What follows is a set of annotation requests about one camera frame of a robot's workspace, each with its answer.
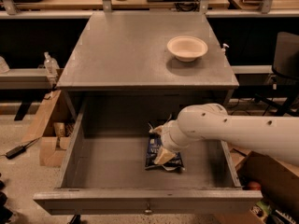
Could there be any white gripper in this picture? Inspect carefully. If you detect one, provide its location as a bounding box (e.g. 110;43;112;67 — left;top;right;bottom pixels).
149;119;200;165

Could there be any blue chip bag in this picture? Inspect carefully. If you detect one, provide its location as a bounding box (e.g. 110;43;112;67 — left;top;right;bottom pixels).
145;121;184;172

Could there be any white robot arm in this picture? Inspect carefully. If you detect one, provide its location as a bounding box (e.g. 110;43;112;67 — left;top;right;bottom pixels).
154;104;299;166

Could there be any open grey drawer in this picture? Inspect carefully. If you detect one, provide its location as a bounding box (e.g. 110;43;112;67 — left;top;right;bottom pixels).
34;94;262;215

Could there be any drawer pull knob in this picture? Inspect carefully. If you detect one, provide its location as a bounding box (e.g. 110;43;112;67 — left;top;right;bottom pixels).
144;203;152;215

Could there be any grey cabinet counter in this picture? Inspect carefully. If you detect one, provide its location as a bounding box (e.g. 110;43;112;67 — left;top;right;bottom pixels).
58;11;238;91

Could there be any white paper bowl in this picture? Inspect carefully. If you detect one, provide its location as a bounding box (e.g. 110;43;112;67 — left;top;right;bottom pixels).
167;36;208;62

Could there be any left cardboard box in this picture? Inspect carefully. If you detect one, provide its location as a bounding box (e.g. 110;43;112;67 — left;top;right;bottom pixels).
22;91;73;167

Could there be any cardboard box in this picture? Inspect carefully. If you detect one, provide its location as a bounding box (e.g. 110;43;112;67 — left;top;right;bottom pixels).
228;145;299;224
22;91;73;167

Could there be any small white pump bottle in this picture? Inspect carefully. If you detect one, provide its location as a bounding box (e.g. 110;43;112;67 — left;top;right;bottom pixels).
221;43;230;54

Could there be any right cardboard box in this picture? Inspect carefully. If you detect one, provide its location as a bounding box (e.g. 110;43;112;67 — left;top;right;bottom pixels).
228;145;299;224

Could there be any clear plastic bottle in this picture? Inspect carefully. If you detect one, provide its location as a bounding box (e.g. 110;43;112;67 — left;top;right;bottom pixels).
44;52;59;76

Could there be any black office chair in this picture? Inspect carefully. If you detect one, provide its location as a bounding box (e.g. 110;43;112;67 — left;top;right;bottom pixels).
254;32;299;117

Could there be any black power adapter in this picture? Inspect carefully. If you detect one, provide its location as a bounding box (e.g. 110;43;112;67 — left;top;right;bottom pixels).
6;146;26;160

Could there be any black coiled cable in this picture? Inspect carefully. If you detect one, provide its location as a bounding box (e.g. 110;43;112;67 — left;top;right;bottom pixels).
173;0;200;13

